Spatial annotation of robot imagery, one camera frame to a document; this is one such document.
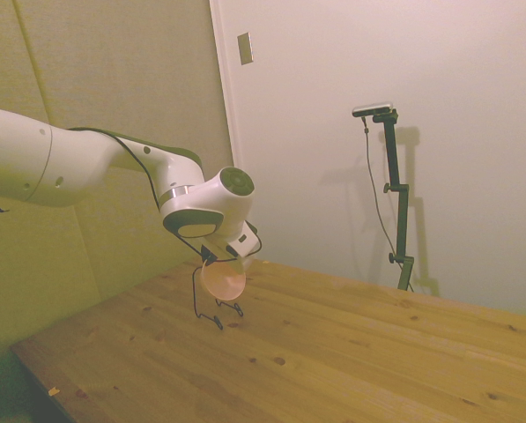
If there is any grey wall switch plate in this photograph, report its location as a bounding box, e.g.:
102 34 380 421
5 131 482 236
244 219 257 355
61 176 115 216
236 32 256 67

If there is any black camera stand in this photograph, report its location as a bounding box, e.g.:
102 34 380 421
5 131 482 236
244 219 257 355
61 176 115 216
372 111 416 293

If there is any black wire dish rack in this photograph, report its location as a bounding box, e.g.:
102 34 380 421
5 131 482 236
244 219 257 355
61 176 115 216
192 263 245 331

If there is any round orange disc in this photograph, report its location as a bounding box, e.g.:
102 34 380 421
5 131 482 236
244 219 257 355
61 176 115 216
199 258 248 302

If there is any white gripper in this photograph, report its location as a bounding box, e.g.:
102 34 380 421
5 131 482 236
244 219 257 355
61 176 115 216
205 219 263 271

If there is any grey exterior camera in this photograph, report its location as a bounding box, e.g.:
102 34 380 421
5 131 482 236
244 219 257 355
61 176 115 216
352 100 396 119

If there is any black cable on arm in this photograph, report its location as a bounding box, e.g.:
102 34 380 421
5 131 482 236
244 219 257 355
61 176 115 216
0 126 263 262

